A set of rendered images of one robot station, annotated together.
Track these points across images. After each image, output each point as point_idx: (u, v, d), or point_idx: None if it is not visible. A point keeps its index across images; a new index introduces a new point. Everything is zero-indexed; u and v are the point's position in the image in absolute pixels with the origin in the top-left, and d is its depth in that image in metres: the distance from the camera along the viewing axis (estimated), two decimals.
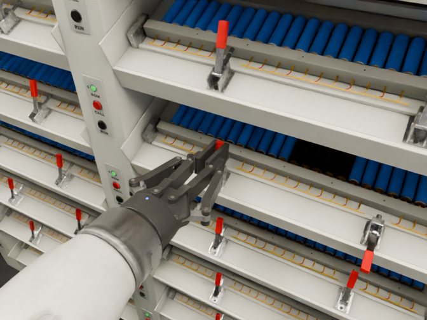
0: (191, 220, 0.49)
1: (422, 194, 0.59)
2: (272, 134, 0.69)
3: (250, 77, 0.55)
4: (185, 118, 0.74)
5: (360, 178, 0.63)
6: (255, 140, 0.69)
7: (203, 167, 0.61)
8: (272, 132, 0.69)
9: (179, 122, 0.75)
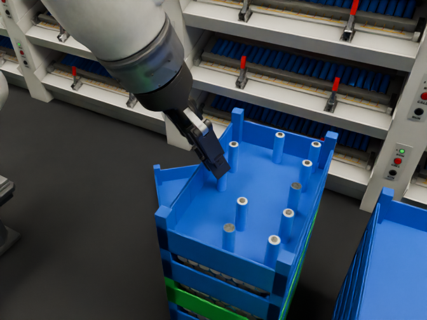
0: (190, 118, 0.48)
1: None
2: None
3: None
4: None
5: None
6: None
7: (200, 153, 0.61)
8: None
9: None
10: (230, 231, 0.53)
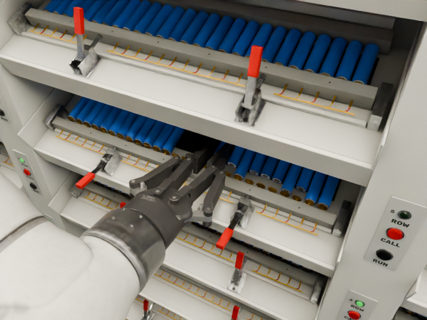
0: (136, 195, 0.52)
1: (288, 182, 0.61)
2: (160, 127, 0.71)
3: (115, 63, 0.57)
4: (82, 112, 0.76)
5: (237, 161, 0.65)
6: (143, 133, 0.71)
7: (211, 159, 0.59)
8: (161, 125, 0.71)
9: (77, 115, 0.77)
10: None
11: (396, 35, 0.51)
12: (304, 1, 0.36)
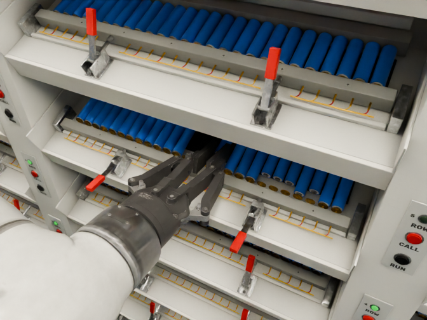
0: (134, 193, 0.52)
1: (300, 185, 0.60)
2: (170, 129, 0.71)
3: (127, 64, 0.56)
4: (91, 113, 0.75)
5: (246, 171, 0.64)
6: (152, 134, 0.70)
7: (211, 158, 0.59)
8: (171, 127, 0.71)
9: (85, 117, 0.76)
10: None
11: (413, 37, 0.51)
12: (326, 2, 0.36)
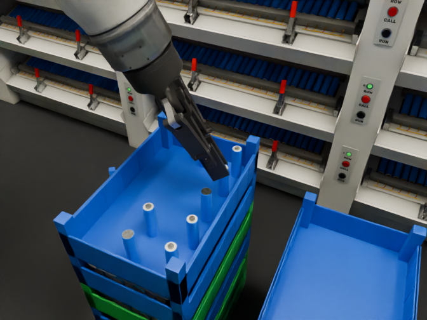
0: (166, 108, 0.49)
1: None
2: None
3: None
4: None
5: None
6: None
7: None
8: None
9: None
10: (128, 237, 0.52)
11: None
12: None
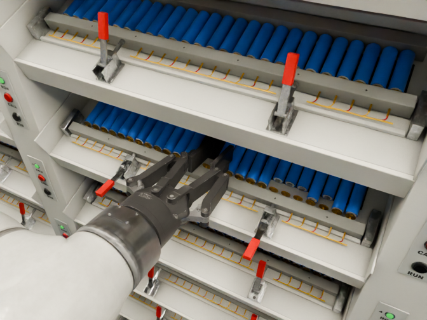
0: (133, 193, 0.52)
1: (314, 190, 0.60)
2: (180, 134, 0.70)
3: (138, 68, 0.56)
4: (100, 117, 0.74)
5: (257, 176, 0.63)
6: (162, 139, 0.69)
7: (215, 160, 0.59)
8: (180, 131, 0.70)
9: (93, 120, 0.75)
10: None
11: None
12: (349, 7, 0.35)
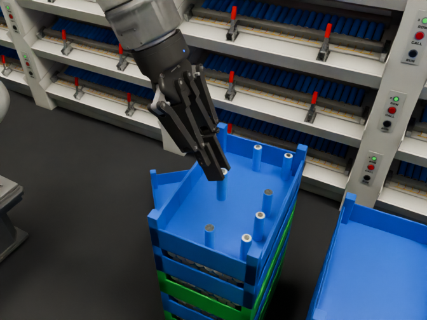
0: (155, 93, 0.52)
1: None
2: None
3: None
4: None
5: None
6: None
7: None
8: None
9: None
10: (210, 230, 0.63)
11: None
12: None
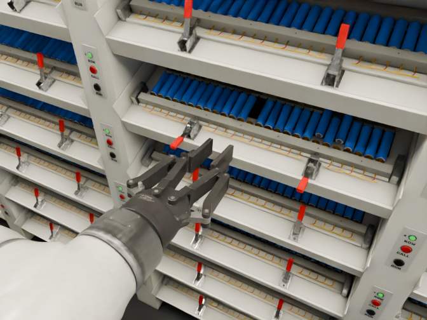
0: (134, 195, 0.52)
1: (349, 141, 0.74)
2: (234, 100, 0.84)
3: (212, 42, 0.70)
4: (164, 88, 0.89)
5: (302, 133, 0.77)
6: (219, 105, 0.84)
7: (215, 160, 0.59)
8: (234, 98, 0.84)
9: (158, 91, 0.89)
10: None
11: None
12: None
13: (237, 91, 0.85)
